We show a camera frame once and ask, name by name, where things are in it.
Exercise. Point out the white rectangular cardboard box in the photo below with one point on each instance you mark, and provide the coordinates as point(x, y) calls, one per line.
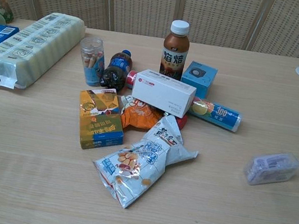
point(164, 91)

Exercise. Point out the yellow blue cardboard box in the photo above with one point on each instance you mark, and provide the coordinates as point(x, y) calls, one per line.
point(100, 118)

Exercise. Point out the light blue square box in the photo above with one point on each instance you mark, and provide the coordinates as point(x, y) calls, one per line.
point(199, 75)

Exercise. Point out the clear plastic purple case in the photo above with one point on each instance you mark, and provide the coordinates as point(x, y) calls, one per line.
point(271, 168)

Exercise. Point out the orange snack bag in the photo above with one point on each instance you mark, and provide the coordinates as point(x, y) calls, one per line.
point(140, 116)

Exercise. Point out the red round lid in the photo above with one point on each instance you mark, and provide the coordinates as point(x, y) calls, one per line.
point(181, 122)

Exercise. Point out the dark cola bottle blue label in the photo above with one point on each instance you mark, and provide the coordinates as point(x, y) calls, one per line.
point(117, 70)

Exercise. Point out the white blue peanut snack bag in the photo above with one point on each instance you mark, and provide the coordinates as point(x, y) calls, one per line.
point(140, 170)

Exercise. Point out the brown milk tea bottle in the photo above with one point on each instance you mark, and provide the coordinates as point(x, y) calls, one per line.
point(174, 53)

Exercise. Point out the blue plastic bag roll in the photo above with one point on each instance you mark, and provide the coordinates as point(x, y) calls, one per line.
point(217, 114)

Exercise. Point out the clear jar biscuit sticks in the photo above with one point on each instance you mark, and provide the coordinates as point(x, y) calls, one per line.
point(90, 61)

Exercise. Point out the wooden folding screen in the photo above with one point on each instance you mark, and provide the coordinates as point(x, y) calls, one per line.
point(166, 6)

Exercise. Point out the long yellow sponge pack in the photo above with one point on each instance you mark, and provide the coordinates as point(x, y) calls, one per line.
point(31, 48)

